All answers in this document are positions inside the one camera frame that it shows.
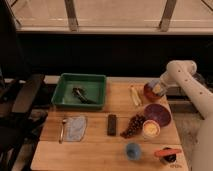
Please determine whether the red bowl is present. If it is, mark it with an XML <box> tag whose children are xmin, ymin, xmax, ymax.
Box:
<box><xmin>144</xmin><ymin>83</ymin><xmax>163</xmax><ymax>102</ymax></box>

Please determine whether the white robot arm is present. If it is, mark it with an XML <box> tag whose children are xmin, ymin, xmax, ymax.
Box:
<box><xmin>150</xmin><ymin>60</ymin><xmax>213</xmax><ymax>171</ymax></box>

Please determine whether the purple plate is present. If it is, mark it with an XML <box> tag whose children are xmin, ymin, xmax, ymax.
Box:
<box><xmin>144</xmin><ymin>104</ymin><xmax>171</xmax><ymax>127</ymax></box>

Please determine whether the pale yellow banana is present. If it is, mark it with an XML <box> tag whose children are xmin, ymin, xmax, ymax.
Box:
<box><xmin>130</xmin><ymin>86</ymin><xmax>142</xmax><ymax>106</ymax></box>

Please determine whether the yellow cup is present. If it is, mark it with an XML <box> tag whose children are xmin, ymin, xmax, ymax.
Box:
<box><xmin>142</xmin><ymin>120</ymin><xmax>160</xmax><ymax>139</ymax></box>

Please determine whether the bunch of dark grapes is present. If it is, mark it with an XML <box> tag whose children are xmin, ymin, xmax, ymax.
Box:
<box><xmin>120</xmin><ymin>114</ymin><xmax>146</xmax><ymax>138</ymax></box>

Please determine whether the black rectangular block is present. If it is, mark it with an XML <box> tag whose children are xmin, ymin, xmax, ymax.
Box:
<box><xmin>107</xmin><ymin>114</ymin><xmax>117</xmax><ymax>136</ymax></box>

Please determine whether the orange carrot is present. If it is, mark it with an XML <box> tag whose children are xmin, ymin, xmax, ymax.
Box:
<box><xmin>154</xmin><ymin>149</ymin><xmax>182</xmax><ymax>157</ymax></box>

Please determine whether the blue cup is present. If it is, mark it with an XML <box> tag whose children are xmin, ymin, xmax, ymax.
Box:
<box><xmin>125</xmin><ymin>143</ymin><xmax>142</xmax><ymax>161</ymax></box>

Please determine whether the green plastic tray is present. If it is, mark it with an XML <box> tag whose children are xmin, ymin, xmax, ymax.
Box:
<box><xmin>51</xmin><ymin>73</ymin><xmax>106</xmax><ymax>110</ymax></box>

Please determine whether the black utensil in tray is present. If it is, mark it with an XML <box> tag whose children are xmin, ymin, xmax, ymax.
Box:
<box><xmin>72</xmin><ymin>87</ymin><xmax>95</xmax><ymax>104</ymax></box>

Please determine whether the blue grey cloth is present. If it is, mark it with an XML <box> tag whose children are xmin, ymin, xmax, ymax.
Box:
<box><xmin>66</xmin><ymin>116</ymin><xmax>87</xmax><ymax>142</ymax></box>

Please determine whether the metal spoon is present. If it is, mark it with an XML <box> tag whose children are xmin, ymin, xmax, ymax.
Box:
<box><xmin>59</xmin><ymin>118</ymin><xmax>67</xmax><ymax>144</ymax></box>

